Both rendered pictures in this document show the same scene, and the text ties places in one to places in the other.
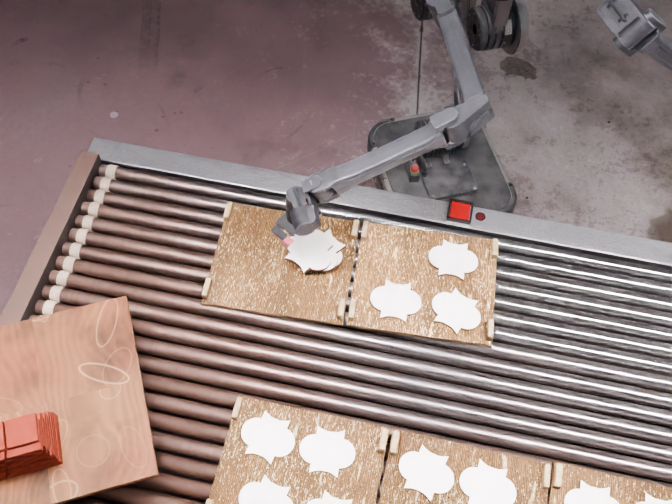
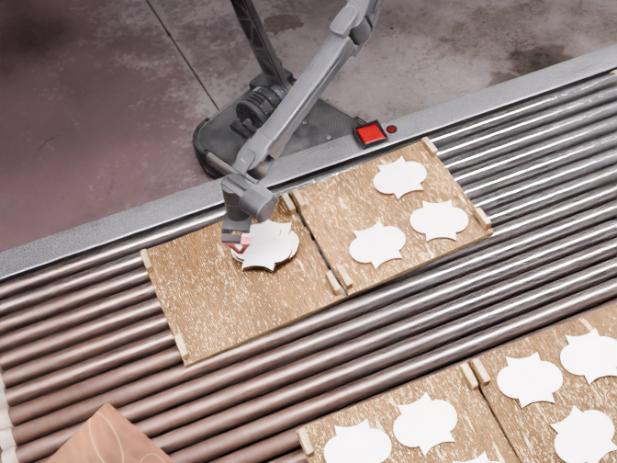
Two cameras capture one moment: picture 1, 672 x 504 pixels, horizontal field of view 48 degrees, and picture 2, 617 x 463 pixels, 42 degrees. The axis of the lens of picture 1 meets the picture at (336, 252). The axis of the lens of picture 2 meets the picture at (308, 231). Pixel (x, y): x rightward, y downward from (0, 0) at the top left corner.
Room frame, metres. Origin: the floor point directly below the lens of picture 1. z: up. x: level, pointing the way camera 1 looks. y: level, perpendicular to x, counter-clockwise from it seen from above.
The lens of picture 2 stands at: (0.08, 0.48, 2.60)
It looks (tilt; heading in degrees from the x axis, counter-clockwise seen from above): 55 degrees down; 332
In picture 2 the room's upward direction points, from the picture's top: 6 degrees counter-clockwise
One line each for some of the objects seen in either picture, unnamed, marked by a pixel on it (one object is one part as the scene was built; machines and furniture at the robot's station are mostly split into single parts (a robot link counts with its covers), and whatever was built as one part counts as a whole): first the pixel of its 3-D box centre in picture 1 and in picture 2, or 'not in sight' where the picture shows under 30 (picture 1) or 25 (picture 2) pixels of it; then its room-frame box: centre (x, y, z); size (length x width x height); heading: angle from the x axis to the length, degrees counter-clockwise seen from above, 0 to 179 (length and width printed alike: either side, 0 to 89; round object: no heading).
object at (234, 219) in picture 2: (296, 212); (238, 207); (1.13, 0.11, 1.15); 0.10 x 0.07 x 0.07; 142
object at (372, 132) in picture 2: (459, 211); (370, 134); (1.31, -0.38, 0.92); 0.06 x 0.06 x 0.01; 80
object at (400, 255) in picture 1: (424, 282); (388, 213); (1.05, -0.26, 0.93); 0.41 x 0.35 x 0.02; 83
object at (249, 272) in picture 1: (283, 262); (239, 276); (1.10, 0.16, 0.93); 0.41 x 0.35 x 0.02; 83
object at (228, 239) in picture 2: (288, 235); (239, 237); (1.11, 0.13, 1.08); 0.07 x 0.07 x 0.09; 52
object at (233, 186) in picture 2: (297, 201); (236, 191); (1.13, 0.11, 1.21); 0.07 x 0.06 x 0.07; 17
